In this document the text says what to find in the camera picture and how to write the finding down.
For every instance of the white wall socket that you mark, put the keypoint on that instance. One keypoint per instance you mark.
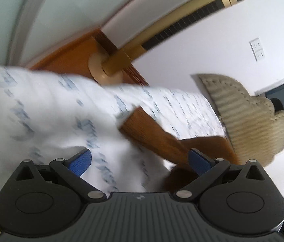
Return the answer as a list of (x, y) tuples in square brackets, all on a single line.
[(257, 49)]

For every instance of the beige ribbed headboard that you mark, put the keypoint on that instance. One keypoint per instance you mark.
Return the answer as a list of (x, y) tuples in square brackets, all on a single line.
[(247, 118)]

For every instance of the gold tower fan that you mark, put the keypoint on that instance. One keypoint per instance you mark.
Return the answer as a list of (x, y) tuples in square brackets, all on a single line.
[(172, 27)]

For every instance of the brown knitted garment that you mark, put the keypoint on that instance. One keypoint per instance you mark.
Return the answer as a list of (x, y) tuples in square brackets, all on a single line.
[(157, 133)]

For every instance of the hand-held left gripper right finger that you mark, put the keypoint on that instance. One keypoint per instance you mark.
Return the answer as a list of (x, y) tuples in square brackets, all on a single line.
[(198, 163)]

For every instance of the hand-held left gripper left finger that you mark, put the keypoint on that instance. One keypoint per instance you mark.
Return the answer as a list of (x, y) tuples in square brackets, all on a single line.
[(80, 162)]

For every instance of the white printed bed sheet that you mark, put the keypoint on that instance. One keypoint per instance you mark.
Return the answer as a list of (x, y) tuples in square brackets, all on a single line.
[(43, 111)]

